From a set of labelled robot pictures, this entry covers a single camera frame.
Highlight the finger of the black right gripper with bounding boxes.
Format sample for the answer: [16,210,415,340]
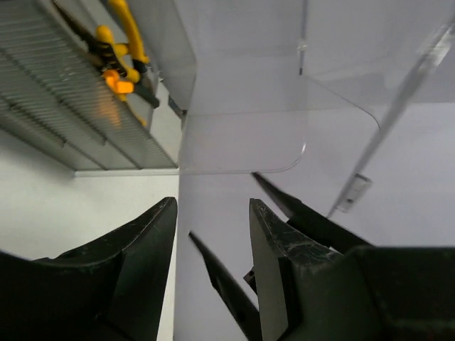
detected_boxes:
[251,172,370,253]
[188,232,262,340]

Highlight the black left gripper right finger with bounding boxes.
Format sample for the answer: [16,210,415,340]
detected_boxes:
[250,199,454,340]

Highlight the yellow long nose pliers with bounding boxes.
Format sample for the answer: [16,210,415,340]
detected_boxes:
[52,1,160,109]

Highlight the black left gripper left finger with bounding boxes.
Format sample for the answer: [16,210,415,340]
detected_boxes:
[1,197,177,340]

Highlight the clear plastic drawer organizer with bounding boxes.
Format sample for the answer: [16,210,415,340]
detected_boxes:
[0,0,455,220]

